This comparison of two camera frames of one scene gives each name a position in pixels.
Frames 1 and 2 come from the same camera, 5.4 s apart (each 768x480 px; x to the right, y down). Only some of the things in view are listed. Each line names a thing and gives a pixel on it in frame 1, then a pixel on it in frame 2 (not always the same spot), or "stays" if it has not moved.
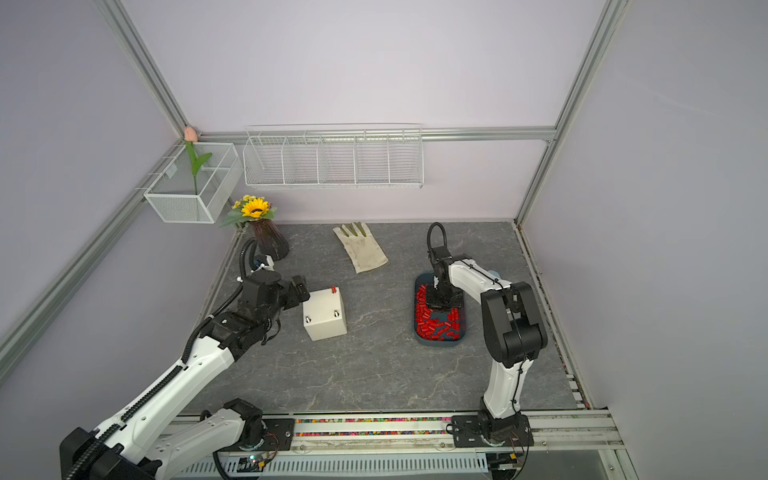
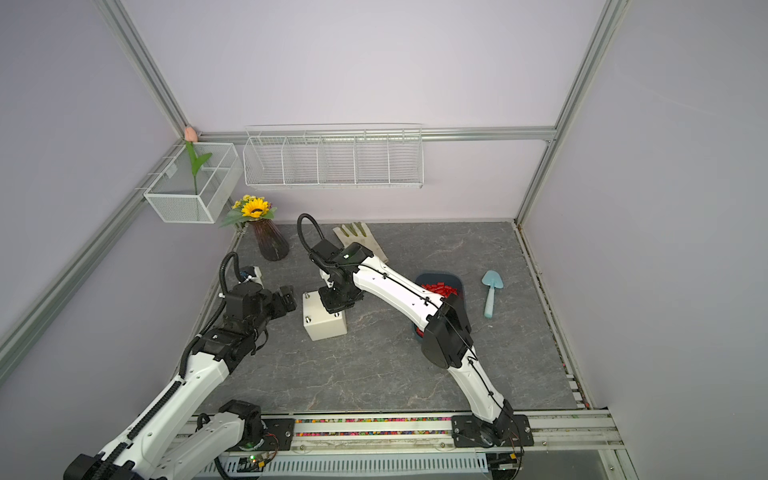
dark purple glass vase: (270, 240) stays
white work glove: (361, 247) stays
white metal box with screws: (324, 314) stays
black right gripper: (451, 304) → (332, 305)
